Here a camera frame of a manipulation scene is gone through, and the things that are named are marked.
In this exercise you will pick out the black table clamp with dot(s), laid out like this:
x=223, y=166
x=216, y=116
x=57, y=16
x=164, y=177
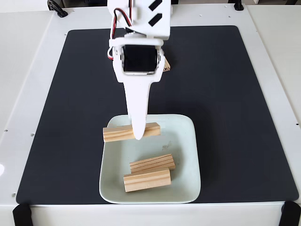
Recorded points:
x=61, y=13
x=238, y=5

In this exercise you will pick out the grooved wooden block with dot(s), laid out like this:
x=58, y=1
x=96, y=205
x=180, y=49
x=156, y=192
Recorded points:
x=117, y=134
x=152, y=162
x=167, y=67
x=145, y=181

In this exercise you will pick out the black rubber mat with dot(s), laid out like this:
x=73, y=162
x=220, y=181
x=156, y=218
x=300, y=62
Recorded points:
x=70, y=141

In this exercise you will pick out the pale green square plate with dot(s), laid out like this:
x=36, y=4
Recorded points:
x=178, y=141

